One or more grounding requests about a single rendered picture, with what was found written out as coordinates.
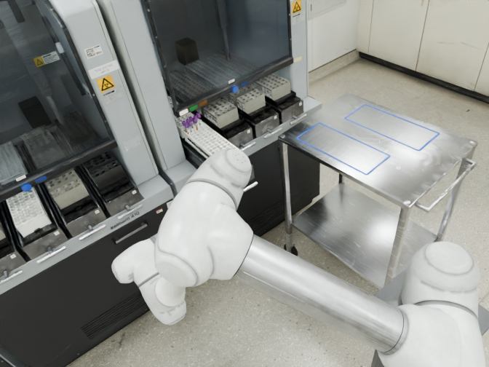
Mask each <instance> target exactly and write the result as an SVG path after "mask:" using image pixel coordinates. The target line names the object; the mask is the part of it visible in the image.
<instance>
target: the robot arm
mask: <svg viewBox="0 0 489 367"><path fill-rule="evenodd" d="M251 172H252V166H251V164H250V160H249V158H248V157H247V155H246V154H245V153H244V152H242V151H240V150H238V149H224V150H221V151H218V152H216V153H214V154H213V155H211V156H210V157H209V158H207V159H206V160H205V161H204V162H203V164H202V165H201V166H200V167H199V168H198V169H197V170H196V172H195V173H194V174H193V175H192V176H191V177H190V178H189V179H188V181H187V182H186V184H185V185H184V186H183V188H182V189H181V191H180V192H179V193H178V195H177V196H176V197H175V199H174V200H173V201H172V204H171V205H170V207H169V208H168V210H167V212H166V214H165V216H164V218H163V220H162V222H161V224H160V226H159V231H158V234H155V235H154V236H153V237H150V238H149V239H147V240H144V241H140V242H138V243H136V244H134V245H133V246H131V247H129V248H128V249H126V250H125V251H124V252H123V253H121V254H120V255H119V256H117V257H116V258H115V259H114V261H113V263H112V265H111V268H112V271H113V273H114V275H115V277H116V279H117V280H118V281H119V282H120V283H131V282H132V281H134V282H135V283H136V285H137V286H138V287H139V289H140V292H141V293H142V296H143V298H144V300H145V302H146V303H147V305H148V307H149V309H150V310H151V311H152V312H153V314H154V316H155V317H156V318H157V319H158V320H159V321H161V322H162V323H164V324H165V325H173V324H175V323H177V322H179V321H180V320H182V319H183V318H184V317H185V314H186V302H185V293H186V289H185V288H186V287H194V286H198V285H201V284H202V283H205V282H206V281H207V280H208V279H218V280H230V279H231V278H232V277H233V278H235V279H236V280H238V281H239V282H241V283H244V284H245V285H248V286H250V287H251V288H254V289H255V290H257V291H260V292H261V293H264V294H266V295H267V296H270V297H271V298H273V299H276V300H277V301H280V302H282V303H283V304H286V305H287V306H289V307H292V308H293V309H296V310H298V311H300V312H302V313H304V314H306V315H308V316H310V317H312V318H314V319H316V320H318V321H320V322H322V323H324V324H326V325H328V326H330V327H332V328H334V329H336V330H338V331H340V332H342V333H344V334H346V335H348V336H350V337H352V338H354V339H356V340H358V341H360V342H362V343H364V344H366V345H368V346H370V347H372V348H374V349H376V350H377V351H378V355H379V358H380V359H381V362H382V364H383V365H384V366H385V367H486V365H485V352H484V347H483V343H482V335H481V333H480V327H479V323H478V296H479V288H478V285H479V283H480V271H479V269H478V266H477V263H476V261H475V260H474V258H473V256H472V255H471V253H470V252H469V251H467V250H466V249H465V248H462V247H461V246H460V245H457V244H455V243H452V242H445V241H441V242H431V243H429V244H426V245H425V246H423V247H422V248H420V249H419V250H417V251H416V252H415V253H414V255H413V256H412V257H411V259H410V261H409V264H408V266H407V269H406V272H405V276H404V280H403V284H402V290H401V291H400V292H399V293H398V294H397V295H396V296H395V297H394V298H393V299H391V300H389V301H386V302H385V301H382V300H380V299H378V298H376V297H375V296H373V295H371V294H369V293H367V292H365V291H363V290H361V289H359V288H357V287H355V286H353V285H352V284H350V283H348V282H346V281H344V280H342V279H340V278H338V277H336V276H334V275H332V274H330V273H329V272H326V271H325V270H323V269H320V268H319V267H316V266H314V265H313V264H310V263H309V262H307V261H305V260H303V259H301V258H299V257H297V256H295V255H293V254H291V253H289V252H287V251H285V250H283V249H282V248H280V247H278V246H276V245H274V244H272V243H270V242H268V241H266V240H264V239H262V238H260V237H259V236H257V235H255V234H253V231H252V229H251V228H250V226H249V225H248V224H247V223H246V222H245V221H244V220H243V219H242V218H241V217H240V216H239V214H238V213H237V212H236V210H237V208H238V206H239V202H240V200H241V198H242V194H243V188H245V187H246V185H247V184H248V182H249V180H250V175H251Z"/></svg>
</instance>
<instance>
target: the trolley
mask: <svg viewBox="0 0 489 367"><path fill-rule="evenodd" d="M278 140H279V153H280V162H281V172H282V191H283V200H284V210H285V228H286V238H287V243H286V244H285V245H284V249H285V251H287V252H289V253H291V254H293V255H295V256H297V255H298V251H297V249H296V248H295V243H294V242H293V231H292V226H293V227H294V228H295V229H297V230H298V231H299V232H301V233H302V234H304V235H305V236H307V237H308V238H309V239H310V240H312V241H313V242H315V243H316V244H318V245H319V246H320V247H321V248H323V249H325V250H326V251H327V252H328V253H330V254H331V255H333V256H334V257H336V258H337V259H338V260H339V261H341V262H342V263H344V264H345V265H346V266H348V267H349V268H351V269H352V270H354V271H355V272H356V273H357V274H359V275H360V276H362V277H363V278H365V279H366V280H367V281H369V282H370V283H372V284H373V285H374V286H375V287H377V288H378V289H380V290H381V289H382V287H384V286H385V285H386V284H387V283H389V282H390V281H391V280H392V279H393V278H395V277H396V276H397V275H398V274H399V273H400V272H401V271H402V270H404V269H405V268H406V267H407V266H408V264H409V261H410V259H411V257H412V256H413V255H414V253H415V252H416V251H417V250H419V249H420V248H422V247H423V246H425V245H426V244H429V243H431V242H441V241H443V238H444V236H445V233H446V230H447V227H448V224H449V222H450V218H451V216H452V214H453V210H454V207H455V205H456V202H457V199H458V196H459V194H460V191H461V187H462V185H463V183H464V179H465V177H466V175H467V174H468V173H469V172H470V171H471V170H473V169H474V168H475V167H476V166H477V162H474V161H472V157H473V154H474V151H475V149H476V147H477V145H478V143H479V142H477V141H474V140H472V139H470V138H467V137H464V136H462V135H459V134H456V133H453V132H451V131H449V130H446V129H443V128H441V127H438V126H435V125H432V124H430V123H428V122H425V121H422V120H420V119H416V118H414V117H411V116H409V115H407V114H403V113H401V112H398V111H395V110H394V109H391V108H388V107H385V106H382V105H380V104H377V103H374V102H372V101H370V100H367V99H364V98H361V97H359V96H357V95H353V94H351V93H349V92H346V93H344V94H343V95H342V96H340V97H338V98H336V99H335V100H334V101H332V102H331V103H329V104H327V105H326V106H324V107H323V108H321V109H320V110H318V111H316V112H315V113H313V114H312V115H310V116H309V117H307V118H305V119H304V120H302V121H301V122H299V123H298V124H296V125H295V126H293V127H291V128H290V129H289V130H287V131H285V132H283V133H282V134H281V135H279V136H278ZM287 145H288V146H290V147H292V148H294V149H296V150H297V151H299V152H301V153H303V154H305V155H306V156H308V157H311V158H312V159H314V160H316V161H318V162H319V163H321V164H323V165H325V166H326V167H328V168H330V169H332V170H334V171H335V172H337V173H339V181H338V185H337V186H336V187H335V188H333V189H332V190H331V191H329V192H328V193H327V194H326V195H325V196H323V197H322V198H321V199H319V200H318V201H316V202H315V203H314V204H313V205H312V206H311V207H309V208H308V209H306V210H305V211H304V212H302V214H300V215H299V216H298V217H297V218H295V219H294V220H292V219H291V207H290V182H289V170H288V157H287ZM461 161H462V162H461ZM460 162H461V166H460V168H459V171H458V175H457V177H456V180H455V181H454V182H453V183H452V184H451V185H450V186H449V187H448V188H447V189H446V190H445V191H444V192H443V193H442V194H441V195H440V196H439V197H438V198H437V199H436V200H435V201H433V203H432V204H431V205H430V206H429V207H426V206H424V205H422V204H421V203H419V202H418V201H419V200H420V199H422V198H423V197H424V196H425V195H426V194H427V193H428V192H429V191H430V190H431V189H432V188H433V187H435V186H436V185H437V184H438V183H439V182H440V181H441V180H442V179H443V178H444V177H445V176H446V175H447V174H448V173H449V172H450V171H451V170H452V169H453V168H454V167H455V166H456V165H457V164H459V163H460ZM469 165H471V166H470V167H469ZM345 177H347V178H348V179H350V180H352V181H354V182H356V183H357V184H359V185H361V186H363V187H365V188H366V189H369V190H371V191H372V192H374V193H376V194H378V195H379V196H381V197H383V198H385V199H387V200H388V201H390V202H393V203H394V204H395V205H398V206H400V207H401V211H400V214H398V213H397V212H395V211H393V210H392V209H390V208H388V207H386V206H385V205H382V204H381V203H379V202H377V201H375V200H374V199H372V198H370V197H368V196H367V195H365V194H363V193H362V192H359V191H357V190H356V189H354V188H352V187H350V186H349V185H347V184H345ZM451 190H452V192H451V195H450V199H449V201H448V204H447V207H446V209H445V213H444V216H443V218H442V222H441V224H440V228H439V231H438V233H437V235H436V234H434V233H433V232H430V231H429V230H427V229H425V228H423V227H422V226H420V225H418V224H416V223H415V222H413V221H411V220H409V217H410V212H411V208H412V207H413V206H415V207H417V208H419V209H421V210H423V211H425V212H427V213H428V212H429V211H430V210H431V209H433V208H434V207H435V206H436V205H437V204H438V203H439V202H440V201H441V200H442V199H443V198H444V197H445V196H446V195H447V194H448V193H449V192H450V191H451Z"/></svg>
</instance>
